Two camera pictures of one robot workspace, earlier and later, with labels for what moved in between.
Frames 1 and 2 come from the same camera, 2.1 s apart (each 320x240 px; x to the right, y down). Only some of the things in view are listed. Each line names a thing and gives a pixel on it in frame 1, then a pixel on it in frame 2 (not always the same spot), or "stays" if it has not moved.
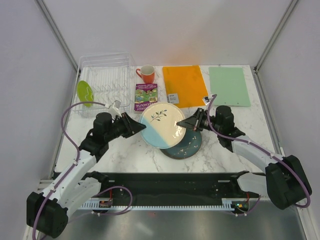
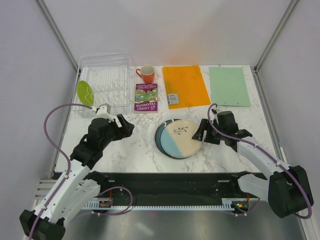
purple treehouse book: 145,95 stays
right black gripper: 194,122 → 206,125
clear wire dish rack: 112,77 stays
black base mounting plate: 171,187 stays
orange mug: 147,73 stays
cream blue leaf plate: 161,131 → 176,139
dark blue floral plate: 188,147 → 159,132
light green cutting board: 230,85 stays
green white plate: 85,93 stays
